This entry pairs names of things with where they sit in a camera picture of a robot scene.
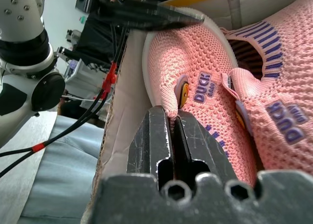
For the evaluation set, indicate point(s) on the pink knit duck baby shoe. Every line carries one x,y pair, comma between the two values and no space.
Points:
195,60
288,82

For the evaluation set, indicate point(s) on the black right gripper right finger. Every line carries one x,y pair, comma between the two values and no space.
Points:
203,148

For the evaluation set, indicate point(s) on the white background equipment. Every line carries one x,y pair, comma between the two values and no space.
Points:
80,74

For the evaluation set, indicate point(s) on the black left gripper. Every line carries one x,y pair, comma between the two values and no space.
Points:
100,38

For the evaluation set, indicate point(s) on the cardboard shoebox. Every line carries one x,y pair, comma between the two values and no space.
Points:
127,92

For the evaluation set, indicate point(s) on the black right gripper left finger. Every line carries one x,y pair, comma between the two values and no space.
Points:
149,145

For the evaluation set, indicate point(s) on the light blue cloth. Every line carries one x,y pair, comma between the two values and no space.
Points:
66,170

